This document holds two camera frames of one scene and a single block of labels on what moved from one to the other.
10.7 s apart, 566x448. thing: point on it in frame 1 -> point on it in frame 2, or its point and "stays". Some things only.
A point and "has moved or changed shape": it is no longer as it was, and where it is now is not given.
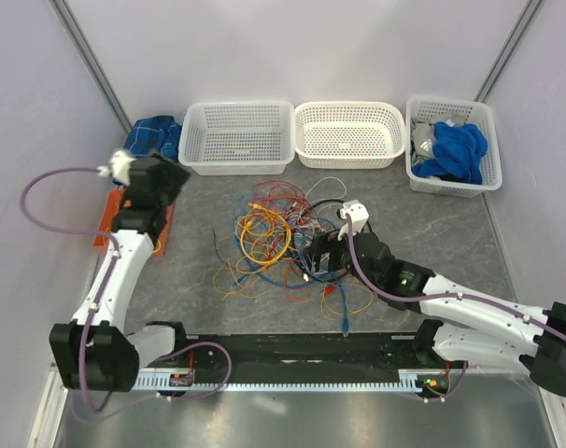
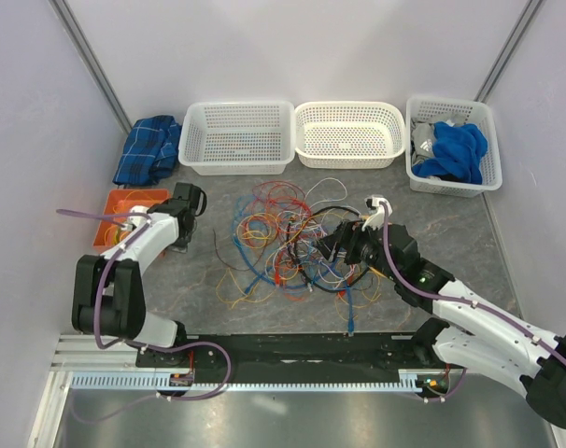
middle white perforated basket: [348, 134] stays
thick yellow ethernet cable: [258, 259] has moved or changed shape
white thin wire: [326, 178] stays
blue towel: [458, 152] stays
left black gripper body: [174, 179] -> [186, 237]
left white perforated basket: [233, 138] stays
